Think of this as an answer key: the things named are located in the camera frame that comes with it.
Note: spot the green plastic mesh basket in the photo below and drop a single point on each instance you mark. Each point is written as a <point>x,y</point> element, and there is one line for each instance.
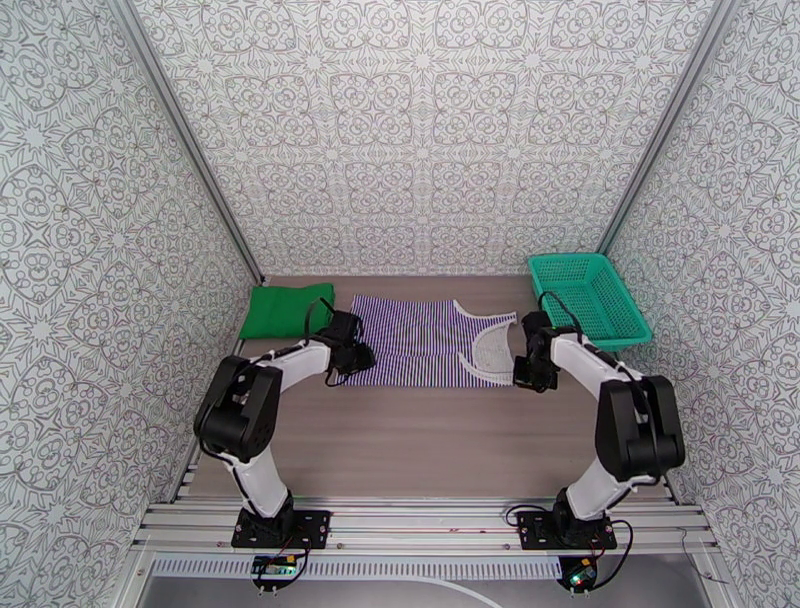
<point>594,281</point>

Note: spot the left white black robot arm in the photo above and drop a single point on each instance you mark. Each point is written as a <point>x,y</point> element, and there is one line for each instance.
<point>300,359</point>

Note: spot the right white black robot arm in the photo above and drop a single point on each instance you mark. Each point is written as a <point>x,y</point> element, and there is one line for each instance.
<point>581,356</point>

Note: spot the aluminium mounting rail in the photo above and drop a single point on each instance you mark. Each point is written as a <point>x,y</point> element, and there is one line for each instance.
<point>425,525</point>

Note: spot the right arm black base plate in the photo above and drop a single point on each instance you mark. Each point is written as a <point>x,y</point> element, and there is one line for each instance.
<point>531,531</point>

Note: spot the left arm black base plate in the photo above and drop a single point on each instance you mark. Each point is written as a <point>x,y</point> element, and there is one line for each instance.
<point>312,531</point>

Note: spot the aluminium corner post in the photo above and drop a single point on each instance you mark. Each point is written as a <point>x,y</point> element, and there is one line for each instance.
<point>187,134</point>
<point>661,125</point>

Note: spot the green shirt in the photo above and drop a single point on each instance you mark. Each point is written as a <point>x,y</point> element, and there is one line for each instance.
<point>275,312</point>

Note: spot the blue white striped tank top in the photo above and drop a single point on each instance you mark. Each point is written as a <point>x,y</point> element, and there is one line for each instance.
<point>412,337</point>

